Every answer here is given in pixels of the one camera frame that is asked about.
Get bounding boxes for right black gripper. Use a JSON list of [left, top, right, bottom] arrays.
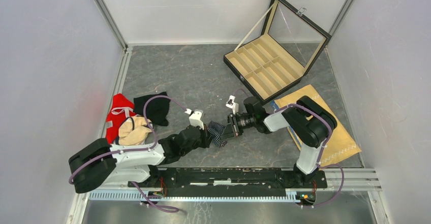
[[220, 113, 256, 141]]

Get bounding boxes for blue striped boxer shorts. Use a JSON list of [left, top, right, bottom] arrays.
[[207, 121, 227, 148]]

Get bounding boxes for black underwear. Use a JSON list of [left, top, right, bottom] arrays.
[[133, 91, 170, 126]]

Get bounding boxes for black compartment box glass lid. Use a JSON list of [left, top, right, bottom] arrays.
[[223, 0, 332, 104]]

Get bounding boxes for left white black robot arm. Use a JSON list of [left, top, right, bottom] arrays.
[[68, 125, 213, 194]]

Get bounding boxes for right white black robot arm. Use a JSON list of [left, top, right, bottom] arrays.
[[220, 95, 337, 187]]

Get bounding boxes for beige underwear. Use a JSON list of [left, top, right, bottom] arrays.
[[113, 115, 152, 146]]

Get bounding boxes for red underwear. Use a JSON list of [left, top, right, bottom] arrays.
[[105, 93, 136, 143]]

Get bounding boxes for tan cloth mat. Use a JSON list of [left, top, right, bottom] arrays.
[[271, 85, 361, 167]]

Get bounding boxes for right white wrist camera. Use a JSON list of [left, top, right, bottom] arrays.
[[225, 95, 239, 114]]

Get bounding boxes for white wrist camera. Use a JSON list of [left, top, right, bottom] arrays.
[[185, 108, 204, 130], [225, 95, 239, 114]]

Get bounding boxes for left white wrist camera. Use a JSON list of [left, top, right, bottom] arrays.
[[185, 108, 204, 130]]

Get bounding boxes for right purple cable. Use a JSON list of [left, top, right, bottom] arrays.
[[232, 87, 346, 208]]

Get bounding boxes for purple cable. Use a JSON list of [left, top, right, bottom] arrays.
[[232, 87, 346, 208], [68, 95, 188, 214]]

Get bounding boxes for white cable tray strip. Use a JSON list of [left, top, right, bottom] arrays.
[[89, 190, 300, 204]]

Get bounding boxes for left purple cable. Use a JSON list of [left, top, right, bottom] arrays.
[[68, 95, 188, 214]]

